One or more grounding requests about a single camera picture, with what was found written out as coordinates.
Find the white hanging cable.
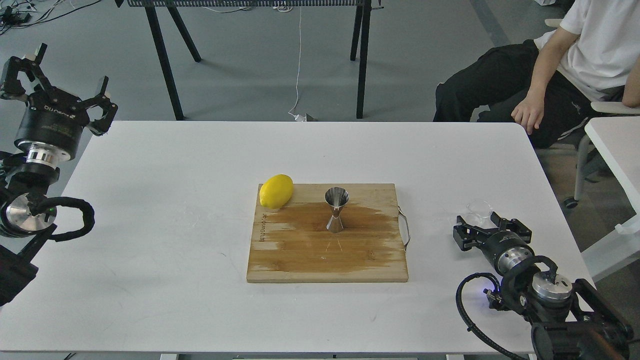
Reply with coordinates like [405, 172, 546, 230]
[287, 6, 307, 122]

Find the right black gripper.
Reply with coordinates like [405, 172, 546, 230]
[452, 211, 535, 276]

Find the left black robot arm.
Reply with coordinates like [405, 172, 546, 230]
[0, 43, 118, 305]

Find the seated person white shirt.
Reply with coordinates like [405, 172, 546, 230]
[433, 0, 640, 149]

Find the cable bundle on floor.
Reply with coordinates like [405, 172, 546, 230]
[0, 0, 103, 37]

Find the beige chair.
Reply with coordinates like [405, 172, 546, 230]
[542, 17, 640, 208]

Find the clear glass measuring cup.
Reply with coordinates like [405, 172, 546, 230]
[466, 198, 494, 227]

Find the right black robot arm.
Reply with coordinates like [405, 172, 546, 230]
[452, 212, 634, 360]

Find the yellow lemon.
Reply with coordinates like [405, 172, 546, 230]
[259, 174, 294, 210]

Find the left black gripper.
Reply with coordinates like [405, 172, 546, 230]
[0, 43, 118, 161]

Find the black metal frame table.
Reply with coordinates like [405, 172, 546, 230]
[114, 0, 383, 121]

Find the wooden cutting board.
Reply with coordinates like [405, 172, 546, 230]
[246, 183, 409, 284]

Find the person's bare hand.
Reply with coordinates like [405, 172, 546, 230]
[510, 95, 545, 135]

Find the steel double jigger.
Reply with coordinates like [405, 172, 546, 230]
[324, 186, 350, 234]

